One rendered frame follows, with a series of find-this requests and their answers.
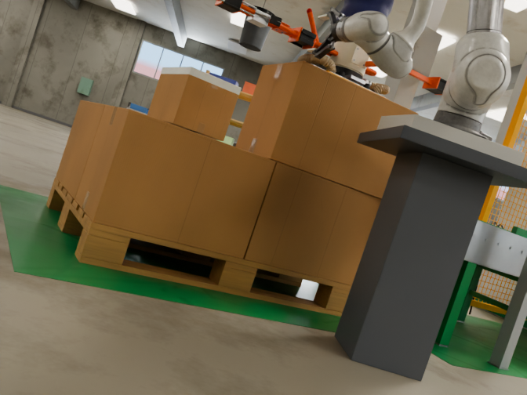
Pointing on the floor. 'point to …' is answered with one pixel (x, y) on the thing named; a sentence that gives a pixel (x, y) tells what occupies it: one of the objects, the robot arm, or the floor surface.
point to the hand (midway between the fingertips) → (316, 34)
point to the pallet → (239, 281)
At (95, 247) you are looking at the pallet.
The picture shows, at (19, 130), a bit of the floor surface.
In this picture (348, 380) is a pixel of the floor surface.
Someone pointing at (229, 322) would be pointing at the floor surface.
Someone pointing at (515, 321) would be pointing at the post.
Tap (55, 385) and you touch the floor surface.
